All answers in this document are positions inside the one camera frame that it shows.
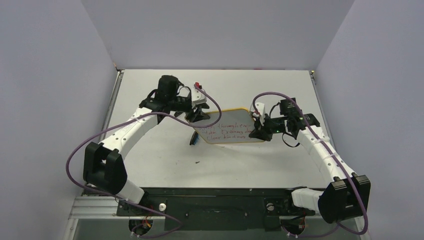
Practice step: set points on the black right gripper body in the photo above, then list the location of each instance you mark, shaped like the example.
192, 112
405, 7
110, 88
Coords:
265, 126

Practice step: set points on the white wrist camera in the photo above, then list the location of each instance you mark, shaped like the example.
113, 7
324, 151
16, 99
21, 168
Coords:
258, 112
197, 97

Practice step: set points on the blue whiteboard eraser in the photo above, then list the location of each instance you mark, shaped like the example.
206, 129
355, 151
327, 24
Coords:
194, 138

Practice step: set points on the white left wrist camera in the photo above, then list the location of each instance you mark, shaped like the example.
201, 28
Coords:
197, 97

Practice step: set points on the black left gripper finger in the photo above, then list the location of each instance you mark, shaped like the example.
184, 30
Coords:
202, 106
196, 115

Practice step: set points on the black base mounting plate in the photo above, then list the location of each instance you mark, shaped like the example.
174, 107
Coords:
275, 202

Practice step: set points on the yellow framed whiteboard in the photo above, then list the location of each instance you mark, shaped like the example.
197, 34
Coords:
233, 127

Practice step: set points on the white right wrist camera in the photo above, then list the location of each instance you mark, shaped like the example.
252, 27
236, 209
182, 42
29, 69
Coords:
258, 112

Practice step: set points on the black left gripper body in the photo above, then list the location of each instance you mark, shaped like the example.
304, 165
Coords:
182, 105

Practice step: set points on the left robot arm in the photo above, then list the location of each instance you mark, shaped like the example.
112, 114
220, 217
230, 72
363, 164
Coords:
104, 165

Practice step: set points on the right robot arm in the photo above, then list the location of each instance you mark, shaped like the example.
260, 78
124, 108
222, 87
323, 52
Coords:
347, 193

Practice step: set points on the aluminium extrusion rail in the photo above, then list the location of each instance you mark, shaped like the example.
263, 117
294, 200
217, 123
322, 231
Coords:
102, 207

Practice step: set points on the black wire easel stand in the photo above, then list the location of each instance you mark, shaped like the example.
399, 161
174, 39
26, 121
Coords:
178, 114

